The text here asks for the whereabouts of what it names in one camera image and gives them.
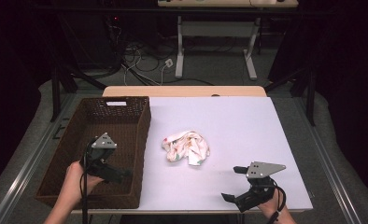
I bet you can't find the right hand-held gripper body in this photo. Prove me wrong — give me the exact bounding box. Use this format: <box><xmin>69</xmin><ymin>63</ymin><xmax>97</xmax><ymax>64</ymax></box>
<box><xmin>234</xmin><ymin>161</ymin><xmax>287</xmax><ymax>214</ymax></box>

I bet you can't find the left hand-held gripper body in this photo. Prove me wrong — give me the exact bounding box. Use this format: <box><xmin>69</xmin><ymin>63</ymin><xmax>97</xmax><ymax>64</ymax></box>
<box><xmin>80</xmin><ymin>133</ymin><xmax>124</xmax><ymax>184</ymax></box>

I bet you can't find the brown wicker basket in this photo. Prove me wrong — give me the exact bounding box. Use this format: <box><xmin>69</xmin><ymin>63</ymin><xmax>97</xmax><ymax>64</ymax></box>
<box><xmin>35</xmin><ymin>96</ymin><xmax>152</xmax><ymax>210</ymax></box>

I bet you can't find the white patterned cloth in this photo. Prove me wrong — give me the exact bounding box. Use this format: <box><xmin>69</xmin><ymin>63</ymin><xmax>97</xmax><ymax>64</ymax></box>
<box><xmin>162</xmin><ymin>130</ymin><xmax>211</xmax><ymax>166</ymax></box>

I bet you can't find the person's right hand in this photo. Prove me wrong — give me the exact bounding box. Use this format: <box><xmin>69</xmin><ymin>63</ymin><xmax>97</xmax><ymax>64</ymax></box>
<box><xmin>257</xmin><ymin>189</ymin><xmax>287</xmax><ymax>220</ymax></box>

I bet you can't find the person's left hand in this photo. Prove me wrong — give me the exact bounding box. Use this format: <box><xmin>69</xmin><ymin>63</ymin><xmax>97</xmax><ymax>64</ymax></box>
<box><xmin>59</xmin><ymin>161</ymin><xmax>105</xmax><ymax>209</ymax></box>

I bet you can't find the white table mat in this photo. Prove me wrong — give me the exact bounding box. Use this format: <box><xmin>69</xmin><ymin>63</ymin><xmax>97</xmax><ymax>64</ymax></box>
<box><xmin>137</xmin><ymin>96</ymin><xmax>314</xmax><ymax>213</ymax></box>

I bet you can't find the black metal stand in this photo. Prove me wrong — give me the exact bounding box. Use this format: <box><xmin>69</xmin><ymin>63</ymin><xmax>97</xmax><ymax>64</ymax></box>
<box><xmin>263</xmin><ymin>66</ymin><xmax>318</xmax><ymax>127</ymax></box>
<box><xmin>49</xmin><ymin>59</ymin><xmax>108</xmax><ymax>123</ymax></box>

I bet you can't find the light wooden table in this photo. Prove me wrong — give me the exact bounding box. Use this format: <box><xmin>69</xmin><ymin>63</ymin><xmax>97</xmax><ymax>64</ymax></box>
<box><xmin>102</xmin><ymin>85</ymin><xmax>268</xmax><ymax>98</ymax></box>

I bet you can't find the white-legged desk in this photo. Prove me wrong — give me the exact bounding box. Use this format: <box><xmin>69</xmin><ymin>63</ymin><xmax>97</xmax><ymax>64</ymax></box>
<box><xmin>157</xmin><ymin>0</ymin><xmax>299</xmax><ymax>80</ymax></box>

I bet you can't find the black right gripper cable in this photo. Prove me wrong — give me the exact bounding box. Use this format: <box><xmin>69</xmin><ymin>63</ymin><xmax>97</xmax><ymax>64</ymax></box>
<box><xmin>265</xmin><ymin>177</ymin><xmax>288</xmax><ymax>224</ymax></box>

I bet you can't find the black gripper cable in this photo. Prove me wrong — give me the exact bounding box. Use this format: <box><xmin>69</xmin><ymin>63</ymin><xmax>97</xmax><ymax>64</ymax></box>
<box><xmin>79</xmin><ymin>138</ymin><xmax>98</xmax><ymax>224</ymax></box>
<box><xmin>265</xmin><ymin>177</ymin><xmax>288</xmax><ymax>224</ymax></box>

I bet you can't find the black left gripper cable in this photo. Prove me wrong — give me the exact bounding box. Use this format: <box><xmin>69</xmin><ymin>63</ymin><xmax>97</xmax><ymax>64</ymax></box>
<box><xmin>79</xmin><ymin>138</ymin><xmax>98</xmax><ymax>224</ymax></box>

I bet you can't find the aluminium floor rail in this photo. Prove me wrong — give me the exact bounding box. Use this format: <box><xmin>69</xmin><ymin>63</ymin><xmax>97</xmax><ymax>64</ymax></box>
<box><xmin>0</xmin><ymin>92</ymin><xmax>78</xmax><ymax>224</ymax></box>
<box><xmin>297</xmin><ymin>96</ymin><xmax>364</xmax><ymax>224</ymax></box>

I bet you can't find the tangle of floor cables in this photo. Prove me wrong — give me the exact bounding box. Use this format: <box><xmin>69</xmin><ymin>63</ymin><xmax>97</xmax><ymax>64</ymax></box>
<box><xmin>106</xmin><ymin>36</ymin><xmax>216</xmax><ymax>87</ymax></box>

